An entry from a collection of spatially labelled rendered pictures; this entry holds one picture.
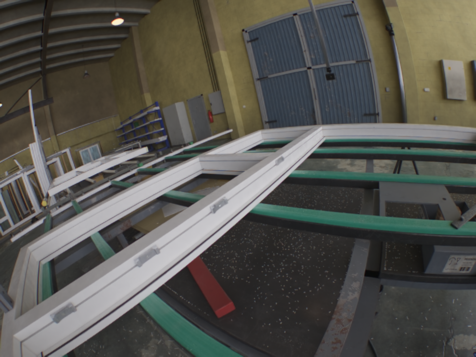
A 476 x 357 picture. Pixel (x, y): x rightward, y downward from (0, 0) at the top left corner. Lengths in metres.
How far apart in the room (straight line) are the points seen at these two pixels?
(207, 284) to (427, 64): 6.68
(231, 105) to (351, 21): 5.02
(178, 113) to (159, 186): 8.81
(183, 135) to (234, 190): 9.12
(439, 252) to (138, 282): 0.75
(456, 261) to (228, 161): 0.91
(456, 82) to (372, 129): 5.80
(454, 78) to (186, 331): 6.82
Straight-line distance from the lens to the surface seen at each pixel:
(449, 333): 1.44
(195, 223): 0.41
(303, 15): 6.90
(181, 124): 9.56
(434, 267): 0.74
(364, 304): 0.66
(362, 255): 0.41
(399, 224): 0.44
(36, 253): 0.78
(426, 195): 0.60
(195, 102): 9.30
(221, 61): 7.72
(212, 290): 0.65
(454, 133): 1.23
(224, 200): 0.44
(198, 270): 0.73
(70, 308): 0.37
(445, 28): 7.22
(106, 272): 0.36
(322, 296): 0.63
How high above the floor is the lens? 1.11
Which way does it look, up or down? 20 degrees down
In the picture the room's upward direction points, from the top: 13 degrees counter-clockwise
